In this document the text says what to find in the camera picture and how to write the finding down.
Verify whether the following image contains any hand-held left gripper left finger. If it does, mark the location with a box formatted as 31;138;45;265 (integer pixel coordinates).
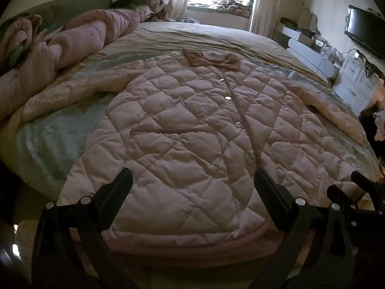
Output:
32;167;137;289

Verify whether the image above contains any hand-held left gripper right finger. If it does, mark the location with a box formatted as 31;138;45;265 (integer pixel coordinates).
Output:
248;167;354;289

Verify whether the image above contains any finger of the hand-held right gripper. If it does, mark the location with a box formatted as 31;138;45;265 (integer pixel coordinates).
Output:
327;185;363;229
351;170;385;214

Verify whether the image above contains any pink quilted coat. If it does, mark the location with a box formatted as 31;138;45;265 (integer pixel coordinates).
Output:
57;47;367;252

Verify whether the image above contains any dark clothes heap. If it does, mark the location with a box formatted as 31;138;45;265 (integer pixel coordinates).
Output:
359;101;385;142

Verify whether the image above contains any pile of clothes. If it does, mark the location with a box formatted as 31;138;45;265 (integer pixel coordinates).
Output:
113;0;169;21

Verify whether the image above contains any windowsill clothes pile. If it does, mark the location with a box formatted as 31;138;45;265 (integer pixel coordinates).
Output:
211;0;253;14

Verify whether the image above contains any bed with pale printed sheet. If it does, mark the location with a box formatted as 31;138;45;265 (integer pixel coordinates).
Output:
0;21;381;265

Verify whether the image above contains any white drawer cabinet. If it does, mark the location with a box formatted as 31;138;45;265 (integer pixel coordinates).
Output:
332;53;385;116

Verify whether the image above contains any white padded bench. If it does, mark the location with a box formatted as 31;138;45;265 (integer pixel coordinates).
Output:
287;38;339;80

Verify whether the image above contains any black flat television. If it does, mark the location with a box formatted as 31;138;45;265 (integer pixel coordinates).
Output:
344;5;385;59

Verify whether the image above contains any rolled pink duvet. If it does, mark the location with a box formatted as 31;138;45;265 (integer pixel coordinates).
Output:
0;8;142;121

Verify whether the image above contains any cluttered white table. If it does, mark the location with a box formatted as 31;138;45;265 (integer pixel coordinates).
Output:
274;16;328;52

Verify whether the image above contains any grey-green pillow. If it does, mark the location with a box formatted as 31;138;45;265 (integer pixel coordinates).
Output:
36;0;113;33

